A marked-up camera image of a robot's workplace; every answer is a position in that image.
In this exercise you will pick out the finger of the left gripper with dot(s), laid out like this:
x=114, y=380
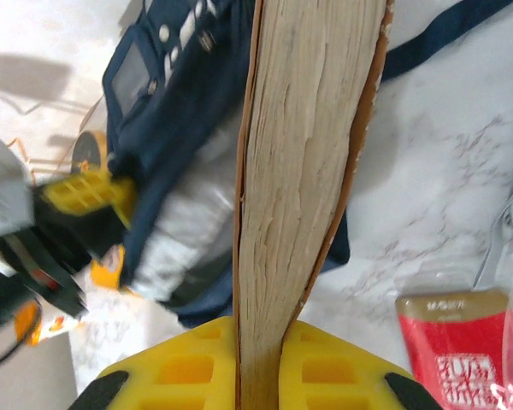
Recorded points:
x=85, y=194
x=107, y=269

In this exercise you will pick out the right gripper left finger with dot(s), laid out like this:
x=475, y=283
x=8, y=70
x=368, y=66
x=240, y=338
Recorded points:
x=184, y=367

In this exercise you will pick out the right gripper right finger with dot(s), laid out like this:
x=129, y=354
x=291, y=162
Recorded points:
x=337, y=371

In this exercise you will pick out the red packaged school supplies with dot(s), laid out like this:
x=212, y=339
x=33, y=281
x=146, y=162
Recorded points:
x=457, y=350

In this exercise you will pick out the navy blue backpack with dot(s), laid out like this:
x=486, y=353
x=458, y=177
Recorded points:
x=184, y=107

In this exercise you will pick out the brown and black book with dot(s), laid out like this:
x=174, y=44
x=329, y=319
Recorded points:
x=299, y=171

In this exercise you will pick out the orange lid white cup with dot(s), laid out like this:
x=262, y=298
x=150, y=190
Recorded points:
x=27, y=320

